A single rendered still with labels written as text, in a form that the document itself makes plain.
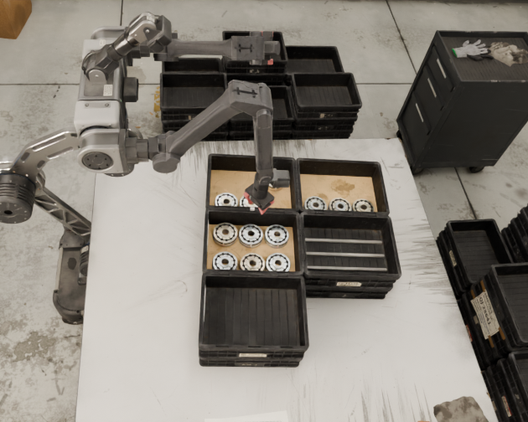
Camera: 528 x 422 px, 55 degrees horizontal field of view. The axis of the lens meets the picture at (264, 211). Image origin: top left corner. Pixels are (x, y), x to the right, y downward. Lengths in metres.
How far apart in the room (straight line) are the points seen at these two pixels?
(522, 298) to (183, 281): 1.69
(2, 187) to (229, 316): 1.05
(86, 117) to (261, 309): 0.97
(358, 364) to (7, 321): 1.87
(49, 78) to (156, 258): 2.22
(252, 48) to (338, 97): 1.61
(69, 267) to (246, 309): 1.16
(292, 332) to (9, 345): 1.60
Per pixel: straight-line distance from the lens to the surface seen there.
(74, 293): 2.78
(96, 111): 1.67
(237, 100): 1.39
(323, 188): 2.38
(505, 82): 3.23
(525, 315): 2.84
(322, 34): 4.64
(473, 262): 3.14
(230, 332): 1.99
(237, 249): 2.14
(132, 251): 2.30
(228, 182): 2.34
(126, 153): 1.61
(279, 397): 2.07
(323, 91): 3.34
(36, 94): 4.07
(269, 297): 2.06
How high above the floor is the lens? 2.69
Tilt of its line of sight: 56 degrees down
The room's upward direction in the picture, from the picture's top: 10 degrees clockwise
